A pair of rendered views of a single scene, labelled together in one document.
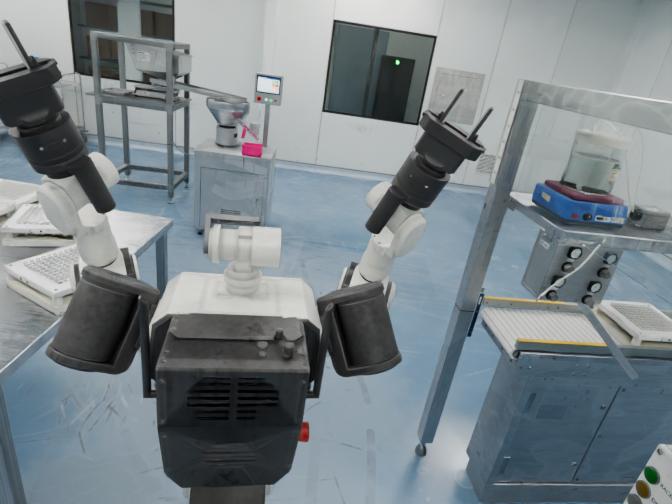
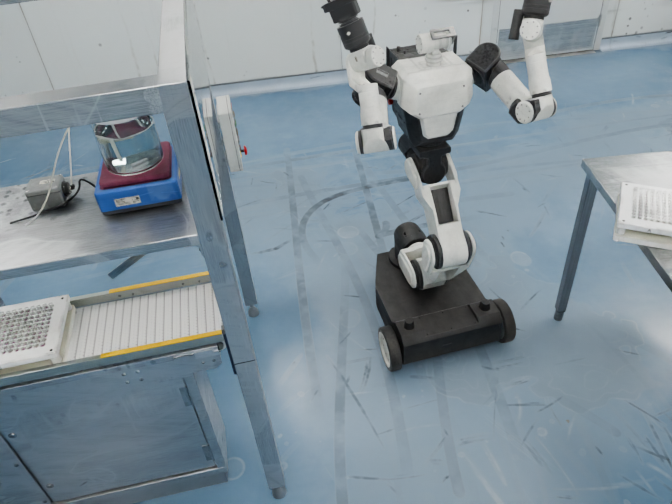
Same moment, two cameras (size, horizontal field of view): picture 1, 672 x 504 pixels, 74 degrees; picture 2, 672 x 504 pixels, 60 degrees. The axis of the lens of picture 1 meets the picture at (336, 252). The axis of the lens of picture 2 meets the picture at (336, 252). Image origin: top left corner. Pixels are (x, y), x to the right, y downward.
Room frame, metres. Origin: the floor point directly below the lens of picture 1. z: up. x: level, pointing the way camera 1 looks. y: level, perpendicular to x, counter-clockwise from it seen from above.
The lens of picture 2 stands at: (2.68, -0.22, 2.10)
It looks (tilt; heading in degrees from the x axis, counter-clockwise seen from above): 40 degrees down; 181
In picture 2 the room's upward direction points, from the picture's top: 5 degrees counter-clockwise
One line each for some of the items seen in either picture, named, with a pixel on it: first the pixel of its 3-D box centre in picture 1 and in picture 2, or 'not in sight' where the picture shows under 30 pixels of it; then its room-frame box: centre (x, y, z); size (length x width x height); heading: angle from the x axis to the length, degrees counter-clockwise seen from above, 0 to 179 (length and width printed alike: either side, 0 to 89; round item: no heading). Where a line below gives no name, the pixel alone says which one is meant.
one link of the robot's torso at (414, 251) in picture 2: not in sight; (425, 265); (0.65, 0.15, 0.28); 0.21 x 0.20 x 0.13; 12
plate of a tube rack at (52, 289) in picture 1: (68, 267); (660, 209); (1.18, 0.81, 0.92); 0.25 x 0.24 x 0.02; 155
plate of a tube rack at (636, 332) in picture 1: (643, 320); (20, 332); (1.48, -1.18, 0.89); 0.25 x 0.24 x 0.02; 10
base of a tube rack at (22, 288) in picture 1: (70, 281); (656, 221); (1.18, 0.81, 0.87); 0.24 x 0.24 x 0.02; 65
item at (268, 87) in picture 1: (266, 112); not in sight; (4.01, 0.79, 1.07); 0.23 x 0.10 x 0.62; 95
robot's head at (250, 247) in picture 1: (247, 251); (432, 45); (0.66, 0.14, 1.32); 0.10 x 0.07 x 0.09; 102
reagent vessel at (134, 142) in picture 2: not in sight; (124, 127); (1.37, -0.73, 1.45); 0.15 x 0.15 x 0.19
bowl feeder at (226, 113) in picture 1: (234, 124); not in sight; (3.90, 1.03, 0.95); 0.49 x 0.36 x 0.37; 95
